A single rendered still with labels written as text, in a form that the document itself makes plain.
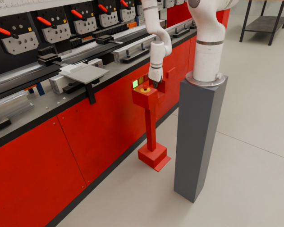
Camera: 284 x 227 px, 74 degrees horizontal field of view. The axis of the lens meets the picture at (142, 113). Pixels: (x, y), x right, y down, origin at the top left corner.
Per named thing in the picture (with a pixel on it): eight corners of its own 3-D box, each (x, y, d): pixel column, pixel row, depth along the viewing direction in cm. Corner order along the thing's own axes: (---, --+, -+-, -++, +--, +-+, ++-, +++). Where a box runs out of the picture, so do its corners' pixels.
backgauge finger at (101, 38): (116, 47, 152) (116, 41, 149) (96, 43, 166) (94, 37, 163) (126, 43, 160) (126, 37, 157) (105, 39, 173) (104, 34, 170)
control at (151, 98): (148, 110, 135) (147, 88, 124) (132, 102, 144) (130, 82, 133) (165, 98, 146) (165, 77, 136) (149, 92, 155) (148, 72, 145)
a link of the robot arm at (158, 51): (158, 57, 133) (147, 61, 129) (159, 38, 124) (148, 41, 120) (166, 61, 128) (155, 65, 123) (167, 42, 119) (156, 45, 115)
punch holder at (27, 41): (11, 56, 90) (-8, 18, 80) (3, 53, 95) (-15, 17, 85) (40, 47, 99) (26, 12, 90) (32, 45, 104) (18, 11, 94)
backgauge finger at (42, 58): (59, 71, 120) (56, 64, 117) (38, 64, 134) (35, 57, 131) (74, 65, 127) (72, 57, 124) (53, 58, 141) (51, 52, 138)
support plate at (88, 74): (85, 84, 102) (85, 82, 101) (58, 74, 115) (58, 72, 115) (109, 72, 113) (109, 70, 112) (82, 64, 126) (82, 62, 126)
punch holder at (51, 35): (48, 44, 102) (36, 10, 93) (41, 42, 107) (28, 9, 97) (71, 37, 112) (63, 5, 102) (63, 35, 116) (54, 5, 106)
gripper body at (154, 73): (147, 64, 130) (146, 78, 137) (158, 68, 125) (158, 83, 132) (153, 60, 134) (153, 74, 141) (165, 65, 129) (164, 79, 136)
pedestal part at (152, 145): (152, 152, 174) (149, 103, 142) (147, 149, 177) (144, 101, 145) (156, 148, 177) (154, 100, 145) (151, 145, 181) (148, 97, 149)
